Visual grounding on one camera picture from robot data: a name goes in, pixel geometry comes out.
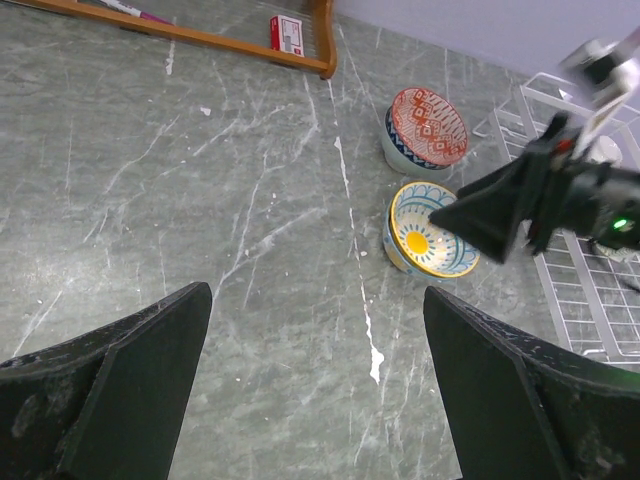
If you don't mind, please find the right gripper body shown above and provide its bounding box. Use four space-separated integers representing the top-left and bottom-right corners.
521 112 639 255

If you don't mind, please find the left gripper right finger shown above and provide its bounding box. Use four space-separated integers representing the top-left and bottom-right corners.
423 286 639 479

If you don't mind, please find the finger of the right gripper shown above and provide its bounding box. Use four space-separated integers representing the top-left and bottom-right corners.
429 159 535 264

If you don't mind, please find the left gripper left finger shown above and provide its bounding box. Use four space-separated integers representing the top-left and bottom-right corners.
1 282 212 479

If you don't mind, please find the blue yellow patterned bowl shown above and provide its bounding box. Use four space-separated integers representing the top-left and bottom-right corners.
383 181 480 280

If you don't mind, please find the wooden shelf rack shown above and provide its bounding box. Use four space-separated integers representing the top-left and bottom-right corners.
18 1 338 80

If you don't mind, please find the red patterned bowl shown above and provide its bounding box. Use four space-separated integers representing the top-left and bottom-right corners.
381 86 469 178

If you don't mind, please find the small red white box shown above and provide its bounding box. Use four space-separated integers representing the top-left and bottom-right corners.
270 15 304 57

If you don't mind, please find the pink white pen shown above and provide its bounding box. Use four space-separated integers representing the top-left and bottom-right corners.
99 0 172 25

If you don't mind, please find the white wire dish rack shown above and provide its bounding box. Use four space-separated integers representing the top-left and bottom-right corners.
472 72 639 371

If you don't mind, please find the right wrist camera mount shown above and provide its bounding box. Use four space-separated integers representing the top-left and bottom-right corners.
559 27 639 158

